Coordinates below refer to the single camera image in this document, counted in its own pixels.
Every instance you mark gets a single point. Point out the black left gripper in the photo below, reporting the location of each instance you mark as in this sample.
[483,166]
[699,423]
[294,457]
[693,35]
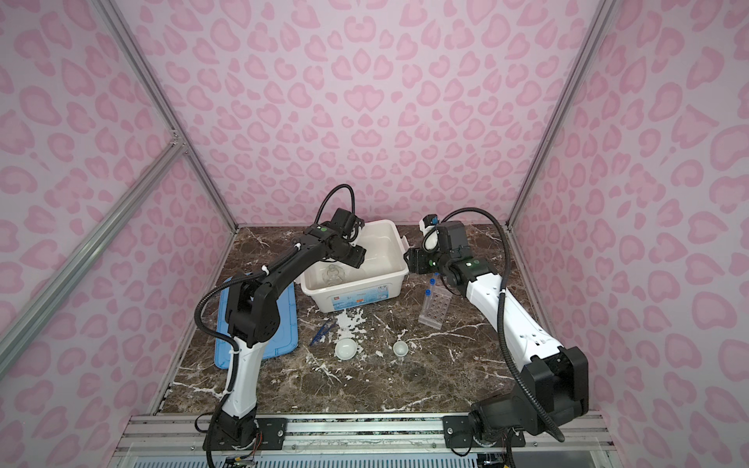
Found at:
[358,257]

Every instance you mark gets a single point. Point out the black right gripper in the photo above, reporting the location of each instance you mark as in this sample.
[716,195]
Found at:
[417,256]

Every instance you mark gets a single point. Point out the clear glass flask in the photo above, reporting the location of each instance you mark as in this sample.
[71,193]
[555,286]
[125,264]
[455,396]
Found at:
[333,275]

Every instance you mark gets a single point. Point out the clear test tube rack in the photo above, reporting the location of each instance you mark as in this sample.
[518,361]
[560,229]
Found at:
[434,311]

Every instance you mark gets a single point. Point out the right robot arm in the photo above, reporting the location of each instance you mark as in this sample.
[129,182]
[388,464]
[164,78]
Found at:
[551,381]

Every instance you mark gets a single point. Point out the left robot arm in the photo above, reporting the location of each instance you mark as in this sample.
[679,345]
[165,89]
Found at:
[252,316]

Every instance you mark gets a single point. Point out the white plastic storage bin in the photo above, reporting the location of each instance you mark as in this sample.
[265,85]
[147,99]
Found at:
[380,277]

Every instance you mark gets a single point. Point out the blue plastic tweezers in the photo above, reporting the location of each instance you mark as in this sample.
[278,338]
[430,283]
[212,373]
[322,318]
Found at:
[323,331]

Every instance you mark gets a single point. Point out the white funnel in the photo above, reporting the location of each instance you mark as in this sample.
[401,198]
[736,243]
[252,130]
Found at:
[346,349]

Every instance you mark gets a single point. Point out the blue plastic bin lid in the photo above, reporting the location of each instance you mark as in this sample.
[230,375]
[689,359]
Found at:
[284,340]

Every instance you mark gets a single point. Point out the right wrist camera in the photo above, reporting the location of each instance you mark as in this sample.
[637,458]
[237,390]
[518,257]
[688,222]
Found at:
[427,226]

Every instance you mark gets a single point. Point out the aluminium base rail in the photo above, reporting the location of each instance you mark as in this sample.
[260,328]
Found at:
[326,440]

